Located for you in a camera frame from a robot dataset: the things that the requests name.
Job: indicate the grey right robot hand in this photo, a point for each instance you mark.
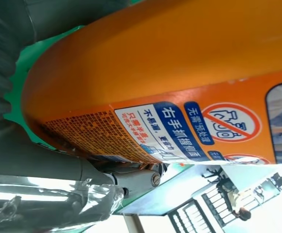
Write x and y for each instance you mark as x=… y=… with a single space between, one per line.
x=46 y=164

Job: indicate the beige column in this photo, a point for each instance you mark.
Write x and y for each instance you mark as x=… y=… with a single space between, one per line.
x=134 y=224

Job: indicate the barred window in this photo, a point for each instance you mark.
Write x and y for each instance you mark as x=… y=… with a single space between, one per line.
x=264 y=193
x=192 y=218

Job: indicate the person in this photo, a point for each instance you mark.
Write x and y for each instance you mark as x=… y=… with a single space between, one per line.
x=238 y=205

